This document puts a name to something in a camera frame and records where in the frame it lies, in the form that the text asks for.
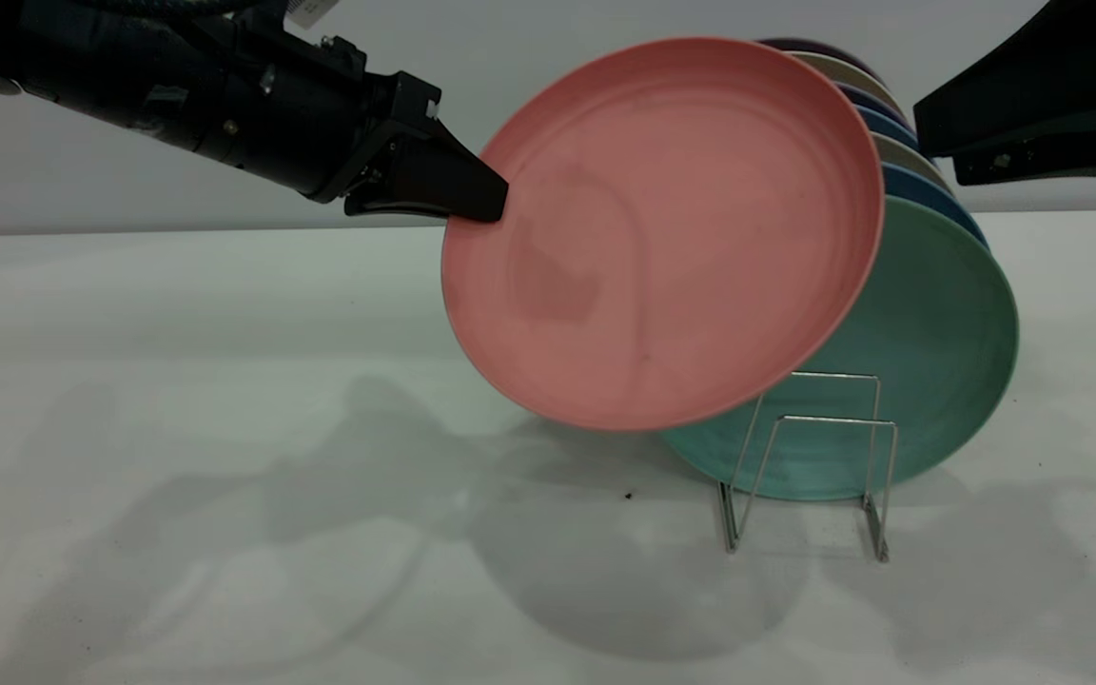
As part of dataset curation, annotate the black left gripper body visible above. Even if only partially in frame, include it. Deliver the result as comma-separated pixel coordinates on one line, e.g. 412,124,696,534
186,29,441,203

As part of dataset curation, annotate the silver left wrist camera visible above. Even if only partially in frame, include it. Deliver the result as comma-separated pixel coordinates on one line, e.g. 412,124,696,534
286,0,340,28

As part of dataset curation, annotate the dark purple plate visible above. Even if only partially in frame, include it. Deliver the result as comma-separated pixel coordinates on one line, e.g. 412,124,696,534
838,84,910,120
757,38,882,82

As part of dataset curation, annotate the beige plate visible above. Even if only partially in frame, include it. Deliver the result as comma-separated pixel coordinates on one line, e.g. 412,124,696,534
791,52,891,106
871,131,953,191

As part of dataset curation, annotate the silver wire plate rack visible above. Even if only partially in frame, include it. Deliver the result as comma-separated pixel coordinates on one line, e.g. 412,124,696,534
719,371,899,563

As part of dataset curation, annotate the mint green plate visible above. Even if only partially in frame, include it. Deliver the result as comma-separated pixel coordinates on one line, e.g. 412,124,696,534
657,195,1020,502

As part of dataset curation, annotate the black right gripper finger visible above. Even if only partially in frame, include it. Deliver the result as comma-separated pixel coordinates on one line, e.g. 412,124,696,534
952,128,1096,186
914,0,1096,158

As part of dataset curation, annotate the blue plate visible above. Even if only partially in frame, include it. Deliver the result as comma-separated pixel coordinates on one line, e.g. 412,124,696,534
854,105,920,148
881,162,989,248

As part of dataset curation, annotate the pink plate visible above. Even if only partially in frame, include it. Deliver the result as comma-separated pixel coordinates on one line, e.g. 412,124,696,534
440,36,887,432

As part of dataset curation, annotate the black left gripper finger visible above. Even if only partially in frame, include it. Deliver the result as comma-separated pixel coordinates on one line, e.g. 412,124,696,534
382,122,509,222
345,193,449,222

